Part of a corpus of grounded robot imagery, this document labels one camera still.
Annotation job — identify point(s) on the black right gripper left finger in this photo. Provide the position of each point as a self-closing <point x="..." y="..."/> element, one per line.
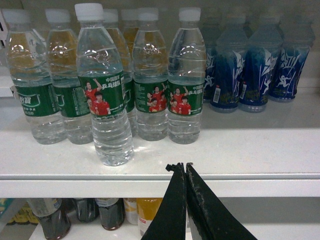
<point x="170" y="220"/>

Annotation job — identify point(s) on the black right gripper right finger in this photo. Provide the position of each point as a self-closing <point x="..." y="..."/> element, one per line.
<point x="208" y="217"/>

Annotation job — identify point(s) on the water bottle green label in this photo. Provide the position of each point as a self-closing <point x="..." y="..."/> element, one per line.
<point x="100" y="72"/>

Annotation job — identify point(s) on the white metal shelf board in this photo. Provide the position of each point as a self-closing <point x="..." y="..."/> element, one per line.
<point x="275" y="153"/>

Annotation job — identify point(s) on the water bottle right back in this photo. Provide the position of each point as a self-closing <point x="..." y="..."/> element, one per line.
<point x="186" y="78"/>

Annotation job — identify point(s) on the water bottle middle back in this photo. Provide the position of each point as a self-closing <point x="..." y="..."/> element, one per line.
<point x="150" y="72"/>

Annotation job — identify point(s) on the blue sports drink bottle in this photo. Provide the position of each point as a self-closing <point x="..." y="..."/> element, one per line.
<point x="297" y="42"/>
<point x="232" y="46"/>
<point x="260" y="61"/>

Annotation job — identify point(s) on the water bottle barcode label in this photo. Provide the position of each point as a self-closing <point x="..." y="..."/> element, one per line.
<point x="61" y="48"/>

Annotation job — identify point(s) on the water bottle far left back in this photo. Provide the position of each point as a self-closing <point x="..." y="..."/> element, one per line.
<point x="26" y="59"/>

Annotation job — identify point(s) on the orange juice bottle below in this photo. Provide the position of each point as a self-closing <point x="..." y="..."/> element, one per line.
<point x="147" y="209"/>

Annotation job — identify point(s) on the dark tea bottle below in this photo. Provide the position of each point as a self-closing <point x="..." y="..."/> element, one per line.
<point x="52" y="216"/>

